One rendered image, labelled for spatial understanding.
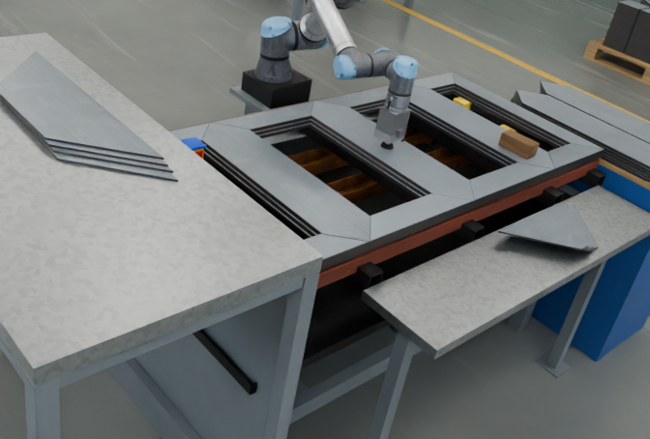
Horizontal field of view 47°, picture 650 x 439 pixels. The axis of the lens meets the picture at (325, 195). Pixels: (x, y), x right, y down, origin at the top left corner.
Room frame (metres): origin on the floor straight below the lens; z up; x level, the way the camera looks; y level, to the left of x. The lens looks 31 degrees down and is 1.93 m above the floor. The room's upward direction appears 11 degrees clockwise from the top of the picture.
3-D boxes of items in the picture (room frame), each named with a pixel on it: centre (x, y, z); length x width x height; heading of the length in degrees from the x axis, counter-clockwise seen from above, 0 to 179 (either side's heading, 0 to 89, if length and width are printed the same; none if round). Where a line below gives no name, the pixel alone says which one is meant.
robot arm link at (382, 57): (2.30, -0.11, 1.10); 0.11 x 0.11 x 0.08; 29
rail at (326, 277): (2.00, -0.41, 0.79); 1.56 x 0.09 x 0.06; 137
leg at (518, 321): (2.51, -0.89, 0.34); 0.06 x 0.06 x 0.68; 47
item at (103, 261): (1.47, 0.66, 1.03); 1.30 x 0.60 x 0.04; 47
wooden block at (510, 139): (2.38, -0.62, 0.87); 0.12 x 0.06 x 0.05; 52
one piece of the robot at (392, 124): (2.21, -0.18, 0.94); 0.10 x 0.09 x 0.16; 53
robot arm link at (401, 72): (2.22, -0.17, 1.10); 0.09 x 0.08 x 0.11; 29
